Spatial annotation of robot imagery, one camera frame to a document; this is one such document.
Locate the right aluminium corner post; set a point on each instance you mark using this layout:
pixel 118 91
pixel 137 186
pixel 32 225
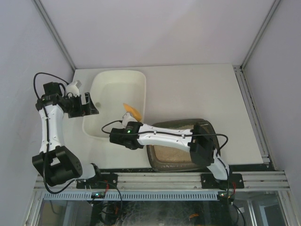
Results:
pixel 271 12

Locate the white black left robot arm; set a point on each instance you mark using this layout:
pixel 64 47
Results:
pixel 55 162

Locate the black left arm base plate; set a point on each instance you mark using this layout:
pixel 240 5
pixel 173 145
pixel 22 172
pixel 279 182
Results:
pixel 106 180

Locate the grey slotted cable duct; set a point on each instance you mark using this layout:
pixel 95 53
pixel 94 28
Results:
pixel 135 196

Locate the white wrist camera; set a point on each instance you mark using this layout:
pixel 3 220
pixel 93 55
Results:
pixel 73 88
pixel 126 118

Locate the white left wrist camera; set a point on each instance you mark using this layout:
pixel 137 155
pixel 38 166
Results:
pixel 73 88

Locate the white plastic waste tub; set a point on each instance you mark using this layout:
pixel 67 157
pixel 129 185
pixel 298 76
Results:
pixel 109 91

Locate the dark grey litter box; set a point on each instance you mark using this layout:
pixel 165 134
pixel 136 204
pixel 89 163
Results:
pixel 173 158

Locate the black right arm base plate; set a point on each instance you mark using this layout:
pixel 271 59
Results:
pixel 209 182

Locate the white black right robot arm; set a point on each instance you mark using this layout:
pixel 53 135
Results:
pixel 203 147

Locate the orange plastic litter scoop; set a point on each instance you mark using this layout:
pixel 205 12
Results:
pixel 133 112

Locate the aluminium corner post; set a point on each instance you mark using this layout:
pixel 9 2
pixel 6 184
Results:
pixel 271 12
pixel 53 32

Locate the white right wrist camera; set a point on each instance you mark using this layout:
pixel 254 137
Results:
pixel 126 118

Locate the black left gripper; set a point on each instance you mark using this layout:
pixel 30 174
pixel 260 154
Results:
pixel 83 106

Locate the aluminium mounting rail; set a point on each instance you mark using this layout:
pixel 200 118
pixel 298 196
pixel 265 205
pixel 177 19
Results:
pixel 191 181

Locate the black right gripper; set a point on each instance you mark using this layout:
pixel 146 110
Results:
pixel 115 139

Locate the left aluminium corner post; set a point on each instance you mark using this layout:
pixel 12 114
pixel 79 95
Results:
pixel 53 32

